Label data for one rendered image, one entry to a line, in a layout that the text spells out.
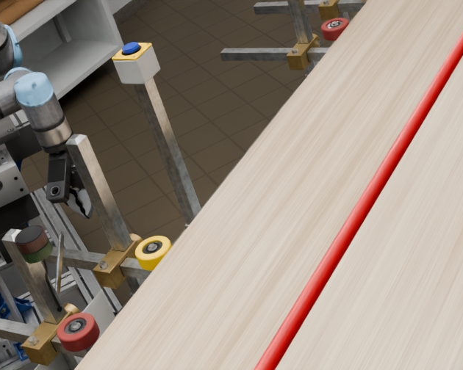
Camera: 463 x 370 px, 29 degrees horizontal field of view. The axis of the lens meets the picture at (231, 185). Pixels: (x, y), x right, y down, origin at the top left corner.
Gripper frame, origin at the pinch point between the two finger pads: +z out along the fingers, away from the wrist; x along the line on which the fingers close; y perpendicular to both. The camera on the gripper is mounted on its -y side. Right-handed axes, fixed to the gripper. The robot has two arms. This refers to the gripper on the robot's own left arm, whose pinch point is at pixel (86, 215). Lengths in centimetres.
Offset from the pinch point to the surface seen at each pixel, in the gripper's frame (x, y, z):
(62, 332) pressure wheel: -4.6, -35.6, 2.4
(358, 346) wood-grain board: -64, -46, 3
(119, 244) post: -7.8, -5.4, 5.2
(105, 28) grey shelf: 101, 279, 71
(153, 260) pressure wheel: -19.1, -15.6, 3.2
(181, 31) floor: 69, 305, 93
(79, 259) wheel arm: 3.7, -5.2, 8.3
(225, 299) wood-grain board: -37.6, -30.5, 3.1
